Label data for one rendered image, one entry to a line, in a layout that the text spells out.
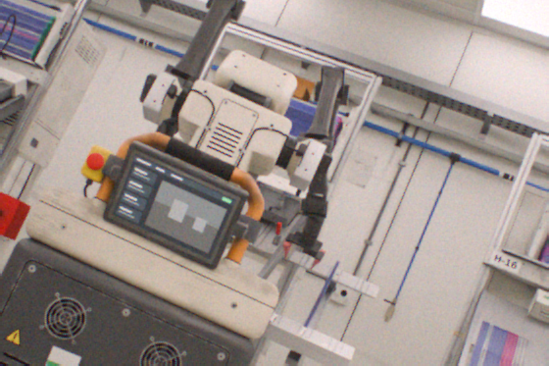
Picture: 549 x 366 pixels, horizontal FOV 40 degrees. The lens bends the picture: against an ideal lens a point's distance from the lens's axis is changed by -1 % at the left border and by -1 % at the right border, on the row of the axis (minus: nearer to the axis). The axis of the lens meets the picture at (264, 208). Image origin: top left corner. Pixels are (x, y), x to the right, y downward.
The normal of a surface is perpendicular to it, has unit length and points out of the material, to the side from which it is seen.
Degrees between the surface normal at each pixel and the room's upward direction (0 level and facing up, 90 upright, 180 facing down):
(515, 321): 45
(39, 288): 90
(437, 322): 90
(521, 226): 90
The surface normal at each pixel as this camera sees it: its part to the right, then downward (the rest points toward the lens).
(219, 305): 0.05, -0.14
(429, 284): -0.17, -0.23
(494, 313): 0.18, -0.80
